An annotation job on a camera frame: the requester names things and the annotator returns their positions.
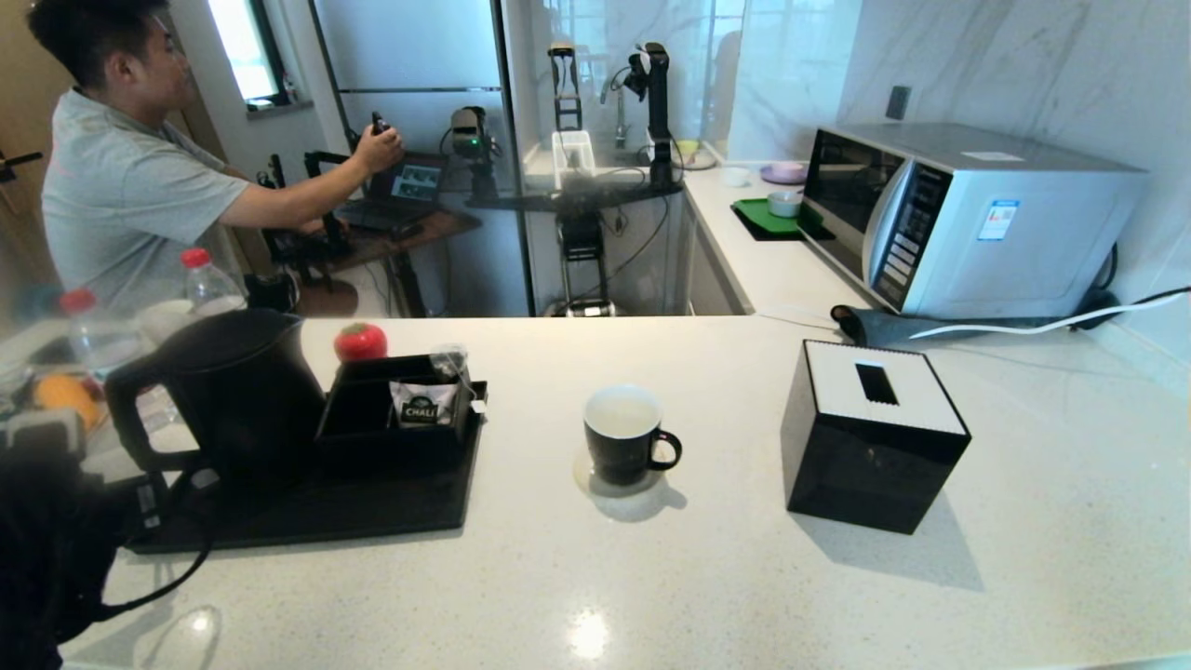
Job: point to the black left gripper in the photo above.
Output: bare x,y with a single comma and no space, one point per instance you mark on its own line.
126,516

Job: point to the black electric kettle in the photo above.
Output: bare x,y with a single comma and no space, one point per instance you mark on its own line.
251,400

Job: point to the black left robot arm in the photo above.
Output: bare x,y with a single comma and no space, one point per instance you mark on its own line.
46,558

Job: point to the black jointed arm behind glass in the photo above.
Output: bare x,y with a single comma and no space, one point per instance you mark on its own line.
658,102

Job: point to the white tea bag sachet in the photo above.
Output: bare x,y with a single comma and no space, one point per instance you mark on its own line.
423,409

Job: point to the orange fruit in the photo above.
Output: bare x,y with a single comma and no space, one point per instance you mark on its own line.
65,400

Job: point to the clear water bottle red cap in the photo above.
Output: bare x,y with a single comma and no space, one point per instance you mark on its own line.
212,290

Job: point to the black rectangular serving tray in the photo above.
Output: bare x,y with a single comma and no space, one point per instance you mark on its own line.
372,512

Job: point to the black compartment organizer box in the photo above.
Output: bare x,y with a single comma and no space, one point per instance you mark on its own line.
372,451

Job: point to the red strawberry toy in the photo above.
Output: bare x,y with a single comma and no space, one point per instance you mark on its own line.
361,342

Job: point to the brown round stool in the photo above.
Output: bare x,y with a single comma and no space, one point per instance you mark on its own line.
326,300

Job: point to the person in grey shirt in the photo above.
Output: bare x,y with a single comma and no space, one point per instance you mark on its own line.
130,195

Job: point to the brown wooden desk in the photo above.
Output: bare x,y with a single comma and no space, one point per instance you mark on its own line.
428,228

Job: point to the black laptop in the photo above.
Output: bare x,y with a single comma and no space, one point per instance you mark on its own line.
414,181

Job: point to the round clear coaster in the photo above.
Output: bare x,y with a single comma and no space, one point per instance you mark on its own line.
586,482

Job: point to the window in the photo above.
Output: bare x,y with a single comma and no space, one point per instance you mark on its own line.
242,46

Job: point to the black mug white inside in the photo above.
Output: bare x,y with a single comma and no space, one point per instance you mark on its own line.
619,451

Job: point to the black stand with crossbar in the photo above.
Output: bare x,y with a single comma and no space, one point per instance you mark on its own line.
582,242

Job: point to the grey refrigerator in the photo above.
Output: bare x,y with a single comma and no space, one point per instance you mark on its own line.
409,56

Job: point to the tall black rack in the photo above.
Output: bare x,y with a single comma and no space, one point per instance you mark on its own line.
565,102

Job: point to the chrome faucet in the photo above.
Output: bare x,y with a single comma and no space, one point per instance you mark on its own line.
619,121

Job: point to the beige round dish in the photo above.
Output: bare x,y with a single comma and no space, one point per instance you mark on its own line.
698,160

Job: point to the small white bowl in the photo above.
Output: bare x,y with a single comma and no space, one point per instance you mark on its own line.
735,177

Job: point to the green mat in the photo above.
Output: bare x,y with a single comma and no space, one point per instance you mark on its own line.
758,216

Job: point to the small pale bowl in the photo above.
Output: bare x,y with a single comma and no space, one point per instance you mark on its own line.
784,205

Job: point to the black tissue box white lid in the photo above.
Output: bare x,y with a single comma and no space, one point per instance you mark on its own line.
865,465

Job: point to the silver microwave oven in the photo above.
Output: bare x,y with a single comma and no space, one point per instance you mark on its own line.
1023,233

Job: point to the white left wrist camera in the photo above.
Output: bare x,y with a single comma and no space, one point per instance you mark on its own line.
46,433

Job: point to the black camera unit green light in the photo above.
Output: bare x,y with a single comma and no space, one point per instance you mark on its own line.
470,135

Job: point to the dark wall socket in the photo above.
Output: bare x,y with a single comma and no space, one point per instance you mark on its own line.
897,104

